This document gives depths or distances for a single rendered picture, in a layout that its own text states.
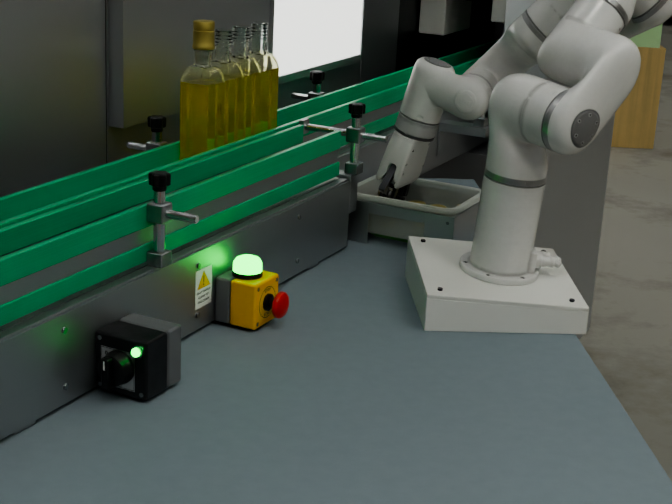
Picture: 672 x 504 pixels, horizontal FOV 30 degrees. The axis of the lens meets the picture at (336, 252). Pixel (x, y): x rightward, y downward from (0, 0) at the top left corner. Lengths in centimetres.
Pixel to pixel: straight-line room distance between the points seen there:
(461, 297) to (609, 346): 214
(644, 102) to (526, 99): 490
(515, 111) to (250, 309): 49
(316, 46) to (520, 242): 85
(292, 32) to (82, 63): 63
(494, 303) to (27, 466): 76
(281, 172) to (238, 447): 63
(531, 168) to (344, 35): 93
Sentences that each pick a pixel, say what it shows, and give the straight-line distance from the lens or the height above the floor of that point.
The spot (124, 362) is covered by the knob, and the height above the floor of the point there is 81.
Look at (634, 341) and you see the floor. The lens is 406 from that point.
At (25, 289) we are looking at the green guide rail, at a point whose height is 92.
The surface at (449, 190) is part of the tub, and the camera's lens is 236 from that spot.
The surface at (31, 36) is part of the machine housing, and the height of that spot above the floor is 115.
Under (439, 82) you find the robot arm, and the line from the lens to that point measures 220.
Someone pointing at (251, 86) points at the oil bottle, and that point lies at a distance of 211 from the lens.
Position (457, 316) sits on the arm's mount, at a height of 77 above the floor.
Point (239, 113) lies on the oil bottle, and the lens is 209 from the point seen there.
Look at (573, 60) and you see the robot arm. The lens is 190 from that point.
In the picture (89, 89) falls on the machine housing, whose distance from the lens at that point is 204.
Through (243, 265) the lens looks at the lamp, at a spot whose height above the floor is 85.
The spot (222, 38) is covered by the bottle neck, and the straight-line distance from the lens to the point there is 206.
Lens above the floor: 143
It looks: 18 degrees down
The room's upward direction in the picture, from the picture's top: 3 degrees clockwise
